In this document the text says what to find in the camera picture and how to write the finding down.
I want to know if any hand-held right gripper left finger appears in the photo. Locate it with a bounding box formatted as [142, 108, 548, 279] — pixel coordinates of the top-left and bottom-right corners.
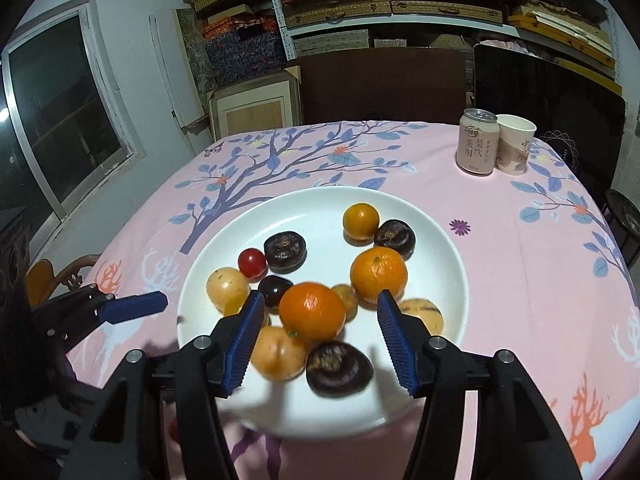
[60, 290, 266, 480]

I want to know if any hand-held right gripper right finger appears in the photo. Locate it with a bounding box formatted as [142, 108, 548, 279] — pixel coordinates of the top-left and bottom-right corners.
[376, 290, 583, 480]

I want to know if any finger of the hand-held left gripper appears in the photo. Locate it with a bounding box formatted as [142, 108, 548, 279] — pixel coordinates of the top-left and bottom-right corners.
[32, 284, 169, 348]

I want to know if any yellow orange round fruit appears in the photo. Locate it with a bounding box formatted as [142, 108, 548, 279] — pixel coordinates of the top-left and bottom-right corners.
[250, 326, 308, 382]

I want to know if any pale yellow loquat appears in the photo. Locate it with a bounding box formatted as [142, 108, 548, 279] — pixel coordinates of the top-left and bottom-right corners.
[398, 298, 444, 336]
[206, 267, 251, 311]

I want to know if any dark purple grape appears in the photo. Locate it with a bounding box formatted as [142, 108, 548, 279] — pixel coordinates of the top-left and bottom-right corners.
[258, 275, 295, 309]

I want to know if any large dark water chestnut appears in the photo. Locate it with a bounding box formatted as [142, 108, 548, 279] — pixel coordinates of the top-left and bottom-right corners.
[305, 342, 374, 398]

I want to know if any small yellow brown fruit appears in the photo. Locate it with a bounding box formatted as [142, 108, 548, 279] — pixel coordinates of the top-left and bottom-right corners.
[331, 284, 359, 321]

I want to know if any large orange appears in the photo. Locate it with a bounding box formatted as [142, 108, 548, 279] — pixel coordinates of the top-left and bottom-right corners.
[349, 246, 409, 304]
[278, 282, 347, 343]

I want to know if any red cherry tomato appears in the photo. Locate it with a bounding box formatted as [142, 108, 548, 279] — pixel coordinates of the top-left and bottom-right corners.
[237, 248, 267, 279]

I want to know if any small round orange kumquat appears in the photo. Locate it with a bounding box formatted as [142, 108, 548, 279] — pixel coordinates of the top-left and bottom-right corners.
[342, 203, 380, 241]

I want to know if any white round plate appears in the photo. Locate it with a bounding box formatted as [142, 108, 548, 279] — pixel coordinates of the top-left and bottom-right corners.
[177, 186, 470, 442]

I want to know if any wooden chair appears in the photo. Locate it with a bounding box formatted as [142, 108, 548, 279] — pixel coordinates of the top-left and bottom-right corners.
[25, 255, 101, 306]

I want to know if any pink printed tablecloth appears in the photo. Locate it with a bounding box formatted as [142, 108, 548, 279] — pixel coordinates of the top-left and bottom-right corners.
[65, 120, 640, 480]

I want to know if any pink drink can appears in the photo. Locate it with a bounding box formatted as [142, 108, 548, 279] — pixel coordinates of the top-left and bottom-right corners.
[455, 108, 500, 176]

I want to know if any cardboard box with wood panel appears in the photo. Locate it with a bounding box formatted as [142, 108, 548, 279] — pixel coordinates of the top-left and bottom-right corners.
[207, 71, 303, 143]

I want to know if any printed paper cup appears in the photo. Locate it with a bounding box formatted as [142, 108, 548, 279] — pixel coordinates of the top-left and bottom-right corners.
[495, 114, 537, 176]

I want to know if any white leaning panel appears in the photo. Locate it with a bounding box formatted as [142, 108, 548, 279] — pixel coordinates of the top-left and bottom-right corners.
[149, 10, 211, 158]

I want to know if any black round stool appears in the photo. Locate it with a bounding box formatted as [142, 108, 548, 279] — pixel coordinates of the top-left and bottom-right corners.
[602, 188, 640, 266]

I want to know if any brown board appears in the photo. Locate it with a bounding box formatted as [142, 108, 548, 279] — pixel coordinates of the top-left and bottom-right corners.
[287, 46, 476, 126]

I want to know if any marble patterned slab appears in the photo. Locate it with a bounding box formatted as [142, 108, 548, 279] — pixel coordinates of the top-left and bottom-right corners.
[176, 7, 216, 106]

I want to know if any stack of blue patterned boxes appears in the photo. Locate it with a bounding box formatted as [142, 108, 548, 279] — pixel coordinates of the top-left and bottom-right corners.
[200, 15, 288, 88]

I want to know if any black glossy panel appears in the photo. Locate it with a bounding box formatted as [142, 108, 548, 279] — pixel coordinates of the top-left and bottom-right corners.
[472, 43, 627, 206]

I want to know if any white metal shelf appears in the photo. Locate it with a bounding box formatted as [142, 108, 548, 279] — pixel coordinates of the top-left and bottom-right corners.
[260, 0, 621, 61]

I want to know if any stack of yellow flat boxes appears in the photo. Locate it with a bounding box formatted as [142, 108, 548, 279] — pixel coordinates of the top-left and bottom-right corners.
[507, 0, 623, 96]

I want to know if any window with white frame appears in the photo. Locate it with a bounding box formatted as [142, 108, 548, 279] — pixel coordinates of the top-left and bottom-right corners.
[0, 0, 141, 241]

